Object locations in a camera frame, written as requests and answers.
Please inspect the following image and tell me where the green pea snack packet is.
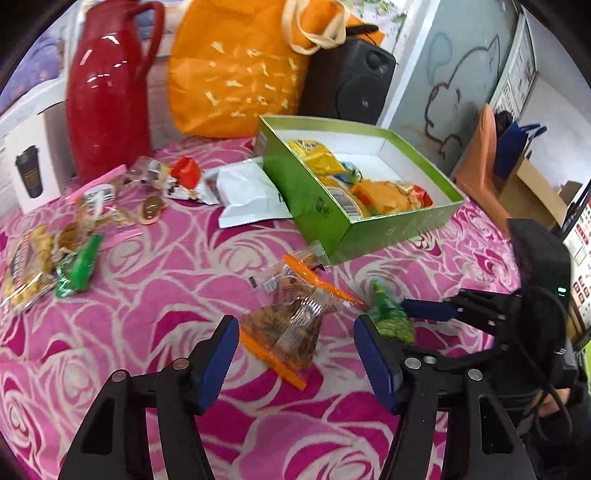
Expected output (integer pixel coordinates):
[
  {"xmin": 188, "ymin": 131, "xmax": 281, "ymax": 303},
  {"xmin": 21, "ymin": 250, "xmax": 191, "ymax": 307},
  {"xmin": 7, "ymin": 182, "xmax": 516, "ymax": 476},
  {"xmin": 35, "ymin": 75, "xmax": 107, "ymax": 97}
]
[{"xmin": 368, "ymin": 277, "xmax": 416, "ymax": 344}]

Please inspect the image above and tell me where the red peanut snack packet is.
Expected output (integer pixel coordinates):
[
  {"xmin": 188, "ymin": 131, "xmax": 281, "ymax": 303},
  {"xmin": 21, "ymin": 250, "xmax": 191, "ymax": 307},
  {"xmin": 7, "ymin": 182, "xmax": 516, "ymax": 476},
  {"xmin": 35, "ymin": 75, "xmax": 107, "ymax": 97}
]
[{"xmin": 395, "ymin": 181, "xmax": 434, "ymax": 210}]

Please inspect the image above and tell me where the orange snack packet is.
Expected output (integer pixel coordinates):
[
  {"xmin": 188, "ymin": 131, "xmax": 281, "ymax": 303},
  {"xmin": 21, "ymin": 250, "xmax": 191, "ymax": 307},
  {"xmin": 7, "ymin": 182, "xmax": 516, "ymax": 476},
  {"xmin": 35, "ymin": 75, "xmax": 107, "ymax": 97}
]
[{"xmin": 351, "ymin": 180, "xmax": 420, "ymax": 215}]

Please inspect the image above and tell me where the Danco Galette cookie bag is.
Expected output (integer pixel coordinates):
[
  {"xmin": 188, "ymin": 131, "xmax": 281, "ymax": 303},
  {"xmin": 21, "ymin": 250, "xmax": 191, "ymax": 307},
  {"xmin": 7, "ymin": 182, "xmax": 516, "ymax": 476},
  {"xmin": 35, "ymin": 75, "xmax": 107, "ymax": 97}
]
[{"xmin": 1, "ymin": 225, "xmax": 55, "ymax": 319}]

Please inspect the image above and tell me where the yellow barcode snack bag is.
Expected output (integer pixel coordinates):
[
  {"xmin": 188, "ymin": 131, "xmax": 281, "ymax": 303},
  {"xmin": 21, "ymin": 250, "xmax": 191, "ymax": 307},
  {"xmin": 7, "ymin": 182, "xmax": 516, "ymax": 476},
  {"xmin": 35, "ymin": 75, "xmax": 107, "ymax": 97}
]
[{"xmin": 318, "ymin": 176, "xmax": 370, "ymax": 221}]

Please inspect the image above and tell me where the blue plum snack packet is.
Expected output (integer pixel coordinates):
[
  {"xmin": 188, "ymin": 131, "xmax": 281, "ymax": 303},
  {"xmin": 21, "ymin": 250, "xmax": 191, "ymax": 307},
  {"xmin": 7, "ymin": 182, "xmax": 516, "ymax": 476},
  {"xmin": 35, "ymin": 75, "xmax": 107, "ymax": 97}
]
[{"xmin": 337, "ymin": 162, "xmax": 363, "ymax": 185}]

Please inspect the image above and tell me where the clear brown nut packet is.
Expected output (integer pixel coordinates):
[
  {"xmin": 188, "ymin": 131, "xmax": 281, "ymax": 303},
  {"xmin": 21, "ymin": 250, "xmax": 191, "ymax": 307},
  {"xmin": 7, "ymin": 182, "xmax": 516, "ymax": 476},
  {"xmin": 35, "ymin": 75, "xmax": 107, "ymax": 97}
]
[{"xmin": 239, "ymin": 254, "xmax": 363, "ymax": 390}]

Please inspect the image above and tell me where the large yellow chip bag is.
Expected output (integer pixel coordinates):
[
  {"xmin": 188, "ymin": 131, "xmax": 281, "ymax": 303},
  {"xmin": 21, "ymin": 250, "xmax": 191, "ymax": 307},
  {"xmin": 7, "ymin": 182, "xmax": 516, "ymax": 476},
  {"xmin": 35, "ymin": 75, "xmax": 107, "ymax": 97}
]
[{"xmin": 287, "ymin": 140, "xmax": 346, "ymax": 176}]

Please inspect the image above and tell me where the pink plum melon-seed bag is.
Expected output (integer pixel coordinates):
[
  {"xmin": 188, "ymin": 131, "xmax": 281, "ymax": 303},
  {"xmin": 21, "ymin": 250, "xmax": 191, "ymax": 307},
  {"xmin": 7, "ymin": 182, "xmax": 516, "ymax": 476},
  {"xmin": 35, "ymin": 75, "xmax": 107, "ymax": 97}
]
[{"xmin": 51, "ymin": 165, "xmax": 142, "ymax": 264}]

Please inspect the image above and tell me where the white foil packet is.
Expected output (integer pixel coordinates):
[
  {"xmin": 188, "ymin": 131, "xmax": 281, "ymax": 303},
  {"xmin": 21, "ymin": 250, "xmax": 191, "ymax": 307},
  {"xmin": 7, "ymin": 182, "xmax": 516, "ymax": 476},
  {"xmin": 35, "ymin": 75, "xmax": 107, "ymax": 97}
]
[{"xmin": 215, "ymin": 157, "xmax": 291, "ymax": 229}]

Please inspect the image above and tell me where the green candy packet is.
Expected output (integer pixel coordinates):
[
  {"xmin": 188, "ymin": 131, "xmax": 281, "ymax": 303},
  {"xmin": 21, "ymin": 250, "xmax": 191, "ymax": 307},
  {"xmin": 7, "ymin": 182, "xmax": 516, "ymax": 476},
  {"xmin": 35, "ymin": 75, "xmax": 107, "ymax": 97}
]
[{"xmin": 55, "ymin": 234, "xmax": 103, "ymax": 299}]

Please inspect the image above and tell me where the person's right hand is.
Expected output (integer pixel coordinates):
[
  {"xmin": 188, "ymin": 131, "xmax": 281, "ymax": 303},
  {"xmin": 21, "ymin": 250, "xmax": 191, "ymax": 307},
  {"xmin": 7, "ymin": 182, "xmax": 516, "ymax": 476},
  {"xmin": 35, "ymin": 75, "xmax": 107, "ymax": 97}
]
[{"xmin": 530, "ymin": 388, "xmax": 571, "ymax": 417}]

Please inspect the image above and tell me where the orange chair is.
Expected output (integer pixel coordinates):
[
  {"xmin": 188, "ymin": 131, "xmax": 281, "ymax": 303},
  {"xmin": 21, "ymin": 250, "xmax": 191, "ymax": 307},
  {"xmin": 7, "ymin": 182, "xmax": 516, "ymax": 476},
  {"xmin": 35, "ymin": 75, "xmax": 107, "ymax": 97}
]
[{"xmin": 454, "ymin": 103, "xmax": 511, "ymax": 236}]

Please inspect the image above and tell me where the blue bag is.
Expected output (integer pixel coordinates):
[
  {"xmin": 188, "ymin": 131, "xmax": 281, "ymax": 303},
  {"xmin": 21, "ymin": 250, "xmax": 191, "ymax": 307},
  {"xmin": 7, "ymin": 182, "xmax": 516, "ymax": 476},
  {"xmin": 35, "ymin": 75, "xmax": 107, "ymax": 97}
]
[{"xmin": 494, "ymin": 122, "xmax": 548, "ymax": 180}]

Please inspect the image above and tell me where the pink rose tablecloth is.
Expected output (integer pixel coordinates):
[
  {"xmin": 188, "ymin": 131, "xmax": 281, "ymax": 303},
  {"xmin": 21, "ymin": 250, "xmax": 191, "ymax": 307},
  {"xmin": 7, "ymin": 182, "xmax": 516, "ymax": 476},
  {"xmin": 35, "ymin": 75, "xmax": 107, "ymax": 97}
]
[{"xmin": 0, "ymin": 135, "xmax": 523, "ymax": 480}]

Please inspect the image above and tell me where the green gift box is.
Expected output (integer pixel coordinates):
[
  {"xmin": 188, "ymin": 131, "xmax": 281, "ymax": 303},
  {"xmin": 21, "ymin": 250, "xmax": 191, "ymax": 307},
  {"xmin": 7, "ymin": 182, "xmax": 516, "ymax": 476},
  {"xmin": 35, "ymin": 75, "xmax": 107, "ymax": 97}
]
[{"xmin": 256, "ymin": 116, "xmax": 465, "ymax": 264}]

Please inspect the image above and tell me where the round jelly cup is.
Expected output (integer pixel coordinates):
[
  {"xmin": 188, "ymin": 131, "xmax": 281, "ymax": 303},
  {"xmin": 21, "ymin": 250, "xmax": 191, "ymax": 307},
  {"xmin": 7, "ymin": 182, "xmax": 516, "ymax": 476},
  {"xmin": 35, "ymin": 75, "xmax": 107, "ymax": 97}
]
[{"xmin": 136, "ymin": 195, "xmax": 165, "ymax": 225}]

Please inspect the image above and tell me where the black speaker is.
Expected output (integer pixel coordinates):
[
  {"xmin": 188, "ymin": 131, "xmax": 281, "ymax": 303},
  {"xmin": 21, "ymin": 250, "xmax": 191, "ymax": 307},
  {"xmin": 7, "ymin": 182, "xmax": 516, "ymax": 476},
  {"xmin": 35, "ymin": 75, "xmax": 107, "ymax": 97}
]
[{"xmin": 297, "ymin": 37, "xmax": 397, "ymax": 125}]

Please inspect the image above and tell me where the red candy wrapper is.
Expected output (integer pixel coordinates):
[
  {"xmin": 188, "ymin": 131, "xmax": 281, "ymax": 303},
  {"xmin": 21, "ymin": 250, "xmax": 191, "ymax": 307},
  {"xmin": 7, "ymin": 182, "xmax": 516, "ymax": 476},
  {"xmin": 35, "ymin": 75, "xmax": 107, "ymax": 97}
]
[{"xmin": 170, "ymin": 156, "xmax": 201, "ymax": 190}]

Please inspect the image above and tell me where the white coffee cup box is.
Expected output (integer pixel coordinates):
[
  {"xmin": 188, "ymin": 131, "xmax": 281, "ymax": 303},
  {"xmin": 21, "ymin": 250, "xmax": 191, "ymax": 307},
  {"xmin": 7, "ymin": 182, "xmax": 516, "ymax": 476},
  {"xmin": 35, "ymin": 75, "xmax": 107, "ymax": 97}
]
[{"xmin": 5, "ymin": 114, "xmax": 62, "ymax": 214}]

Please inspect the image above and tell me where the red thermos jug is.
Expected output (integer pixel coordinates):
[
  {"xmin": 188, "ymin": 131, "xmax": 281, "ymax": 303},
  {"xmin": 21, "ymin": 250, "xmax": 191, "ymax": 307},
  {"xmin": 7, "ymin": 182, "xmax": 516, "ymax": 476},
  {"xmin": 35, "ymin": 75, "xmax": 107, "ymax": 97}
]
[{"xmin": 65, "ymin": 1, "xmax": 165, "ymax": 183}]

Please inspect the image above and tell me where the orange tote bag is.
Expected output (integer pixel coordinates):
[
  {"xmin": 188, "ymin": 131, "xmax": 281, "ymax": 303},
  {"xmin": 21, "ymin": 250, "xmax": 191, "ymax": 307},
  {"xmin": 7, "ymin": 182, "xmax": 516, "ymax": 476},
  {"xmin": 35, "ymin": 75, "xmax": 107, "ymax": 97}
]
[{"xmin": 167, "ymin": 1, "xmax": 362, "ymax": 139}]

